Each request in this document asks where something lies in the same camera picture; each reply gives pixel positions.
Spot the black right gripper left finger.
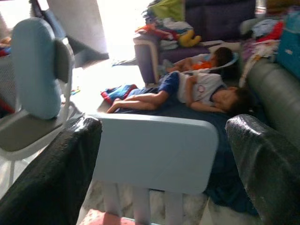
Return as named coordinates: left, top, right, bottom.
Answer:
left=0, top=115, right=103, bottom=225

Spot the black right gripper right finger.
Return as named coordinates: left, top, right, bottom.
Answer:
left=225, top=114, right=300, bottom=225

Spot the pink pillow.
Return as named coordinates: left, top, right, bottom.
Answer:
left=81, top=208, right=134, bottom=225

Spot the grey-green leather sofa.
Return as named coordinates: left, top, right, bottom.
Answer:
left=239, top=17, right=300, bottom=150

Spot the purple sofa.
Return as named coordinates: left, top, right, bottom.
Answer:
left=133, top=0, right=257, bottom=85

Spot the navy blue floor blanket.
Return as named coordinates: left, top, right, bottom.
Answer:
left=112, top=86, right=261, bottom=216

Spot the white folding chair grey seat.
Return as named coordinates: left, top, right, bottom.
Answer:
left=0, top=37, right=83, bottom=186

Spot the light blue child chair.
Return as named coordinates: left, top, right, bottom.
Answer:
left=90, top=113, right=220, bottom=225

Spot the sleeping child in white shirt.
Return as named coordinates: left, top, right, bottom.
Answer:
left=106, top=71, right=255, bottom=115

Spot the light blue cushion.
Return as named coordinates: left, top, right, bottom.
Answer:
left=11, top=16, right=62, bottom=120

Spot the red and blue blanket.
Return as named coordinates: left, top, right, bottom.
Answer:
left=100, top=83, right=139, bottom=105

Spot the light blue baby bouncer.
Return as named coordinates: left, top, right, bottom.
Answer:
left=194, top=52, right=240, bottom=71

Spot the heap of mixed laundry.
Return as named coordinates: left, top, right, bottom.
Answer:
left=241, top=18, right=285, bottom=78

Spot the baby in orange clothes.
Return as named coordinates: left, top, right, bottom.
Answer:
left=166, top=46, right=234, bottom=73

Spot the teal box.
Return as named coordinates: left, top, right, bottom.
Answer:
left=276, top=11, right=300, bottom=73

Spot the yellow plush toy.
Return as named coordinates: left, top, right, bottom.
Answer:
left=178, top=30, right=202, bottom=46

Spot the pile of colourful clothes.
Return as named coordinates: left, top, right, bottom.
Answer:
left=135, top=0, right=195, bottom=51

